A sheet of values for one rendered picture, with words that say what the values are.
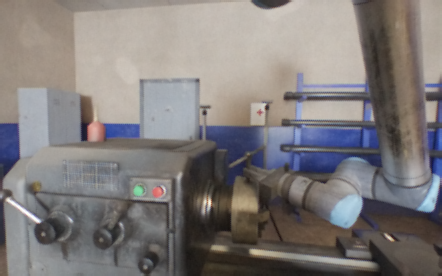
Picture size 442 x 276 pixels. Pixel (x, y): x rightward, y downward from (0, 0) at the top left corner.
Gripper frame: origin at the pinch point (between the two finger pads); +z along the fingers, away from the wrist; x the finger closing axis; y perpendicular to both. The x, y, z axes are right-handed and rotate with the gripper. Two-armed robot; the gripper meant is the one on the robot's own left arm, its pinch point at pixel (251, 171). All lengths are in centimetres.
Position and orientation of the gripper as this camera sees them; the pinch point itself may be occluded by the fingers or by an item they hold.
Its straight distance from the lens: 82.4
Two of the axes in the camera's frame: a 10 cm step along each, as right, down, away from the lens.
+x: -7.2, 3.0, -6.3
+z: -6.9, -2.2, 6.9
